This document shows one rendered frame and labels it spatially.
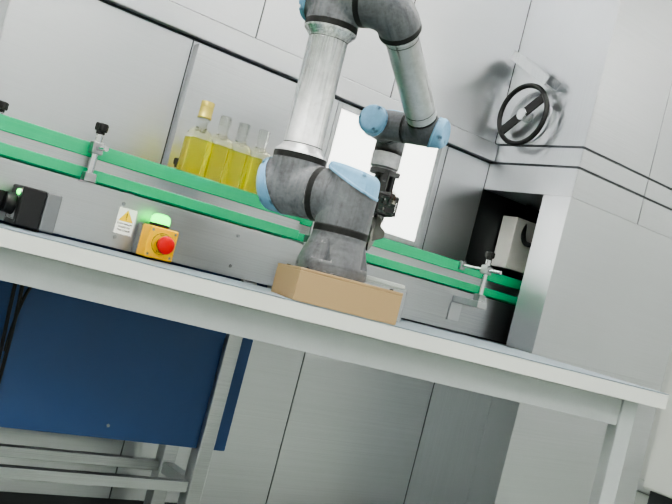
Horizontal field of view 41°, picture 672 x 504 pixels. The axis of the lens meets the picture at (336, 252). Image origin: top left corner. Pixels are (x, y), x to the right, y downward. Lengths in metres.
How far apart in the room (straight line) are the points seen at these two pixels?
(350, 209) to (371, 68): 1.00
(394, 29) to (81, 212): 0.77
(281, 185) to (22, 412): 0.74
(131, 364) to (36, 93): 0.69
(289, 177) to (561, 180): 1.20
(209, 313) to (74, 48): 0.84
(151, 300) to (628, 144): 1.77
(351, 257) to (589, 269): 1.27
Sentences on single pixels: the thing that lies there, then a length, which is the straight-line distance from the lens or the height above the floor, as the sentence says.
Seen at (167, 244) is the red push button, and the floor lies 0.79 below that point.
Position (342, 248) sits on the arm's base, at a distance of 1.80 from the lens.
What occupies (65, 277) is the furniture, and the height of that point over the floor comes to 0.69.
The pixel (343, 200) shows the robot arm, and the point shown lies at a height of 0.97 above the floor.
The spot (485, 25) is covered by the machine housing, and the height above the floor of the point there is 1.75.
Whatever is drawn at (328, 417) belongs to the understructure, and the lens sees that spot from 2.80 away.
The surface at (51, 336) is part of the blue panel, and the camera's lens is 2.03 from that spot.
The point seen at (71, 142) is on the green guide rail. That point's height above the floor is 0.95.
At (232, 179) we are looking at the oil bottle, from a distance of 2.28.
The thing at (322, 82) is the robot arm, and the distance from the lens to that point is 1.92.
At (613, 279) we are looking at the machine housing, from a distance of 3.02.
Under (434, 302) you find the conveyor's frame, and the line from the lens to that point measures 2.69.
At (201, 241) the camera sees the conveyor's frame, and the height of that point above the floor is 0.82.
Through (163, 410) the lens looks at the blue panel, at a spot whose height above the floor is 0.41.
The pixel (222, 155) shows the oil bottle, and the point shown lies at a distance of 2.26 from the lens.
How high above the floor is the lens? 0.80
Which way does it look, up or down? 2 degrees up
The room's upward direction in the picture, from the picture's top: 15 degrees clockwise
